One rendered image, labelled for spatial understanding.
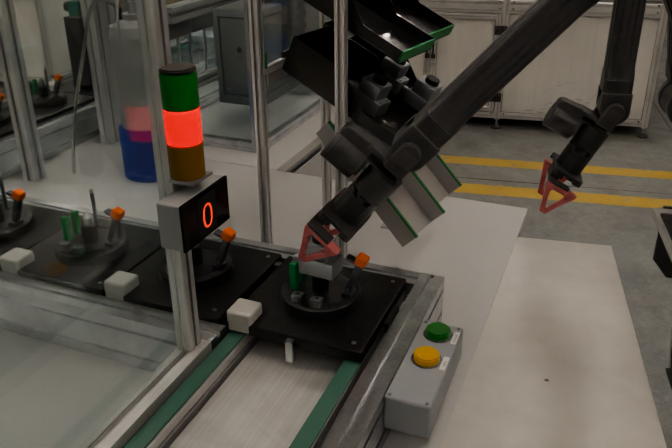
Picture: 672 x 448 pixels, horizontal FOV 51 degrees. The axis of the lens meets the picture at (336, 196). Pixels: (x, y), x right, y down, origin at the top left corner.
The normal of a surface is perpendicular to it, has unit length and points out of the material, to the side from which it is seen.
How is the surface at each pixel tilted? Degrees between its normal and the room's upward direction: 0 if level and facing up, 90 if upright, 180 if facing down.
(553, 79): 90
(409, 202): 45
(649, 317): 0
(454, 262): 0
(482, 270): 0
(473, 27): 90
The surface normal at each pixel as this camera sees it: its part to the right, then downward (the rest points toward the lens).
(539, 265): 0.00, -0.91
